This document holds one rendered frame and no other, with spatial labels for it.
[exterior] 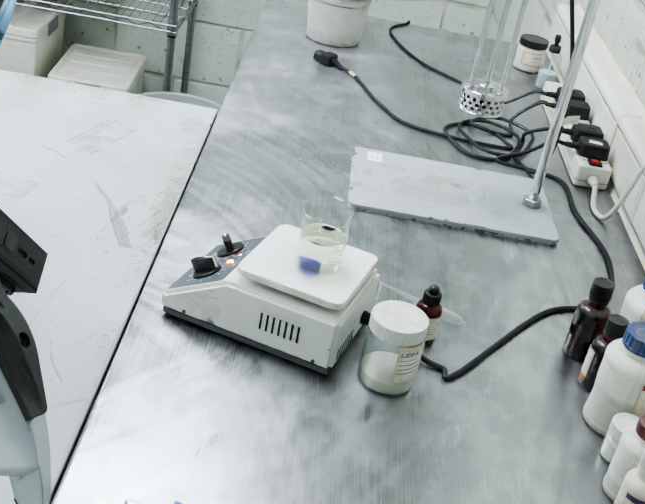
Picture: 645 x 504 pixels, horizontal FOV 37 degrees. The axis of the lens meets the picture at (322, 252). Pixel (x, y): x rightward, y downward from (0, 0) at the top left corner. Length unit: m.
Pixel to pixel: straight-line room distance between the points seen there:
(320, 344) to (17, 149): 0.59
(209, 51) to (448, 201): 2.23
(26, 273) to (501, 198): 1.00
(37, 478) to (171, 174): 0.91
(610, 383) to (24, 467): 0.67
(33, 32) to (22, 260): 2.69
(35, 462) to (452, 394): 0.62
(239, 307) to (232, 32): 2.55
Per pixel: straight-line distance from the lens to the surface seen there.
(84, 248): 1.16
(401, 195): 1.38
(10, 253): 0.54
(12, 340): 0.48
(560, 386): 1.09
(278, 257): 1.01
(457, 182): 1.46
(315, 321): 0.97
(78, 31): 3.62
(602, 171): 1.59
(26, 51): 3.25
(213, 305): 1.01
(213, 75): 3.56
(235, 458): 0.89
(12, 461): 0.47
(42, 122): 1.47
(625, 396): 1.01
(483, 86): 1.36
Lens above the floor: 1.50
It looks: 30 degrees down
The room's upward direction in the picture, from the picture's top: 11 degrees clockwise
